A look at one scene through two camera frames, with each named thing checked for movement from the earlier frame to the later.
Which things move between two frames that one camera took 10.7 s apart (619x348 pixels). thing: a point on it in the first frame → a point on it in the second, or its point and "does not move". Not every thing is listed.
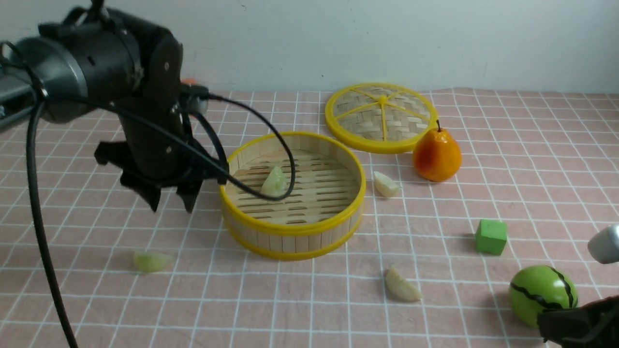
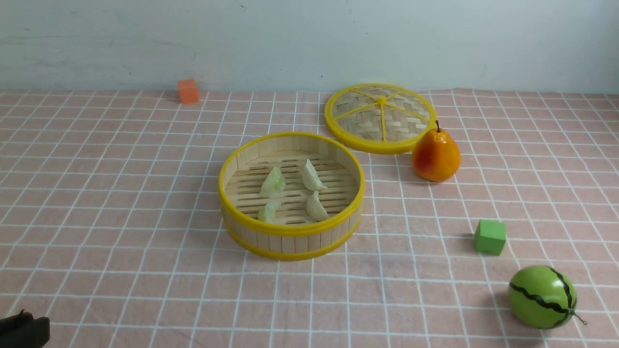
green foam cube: (491, 236) does not move
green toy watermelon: (534, 288) does not move
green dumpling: (151, 262) → (267, 214)
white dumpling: (400, 287) → (315, 209)
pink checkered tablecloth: (432, 265) does not move
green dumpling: (275, 182) does not move
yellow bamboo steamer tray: (291, 195) does not move
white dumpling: (385, 185) → (310, 178)
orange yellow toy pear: (436, 155) does not move
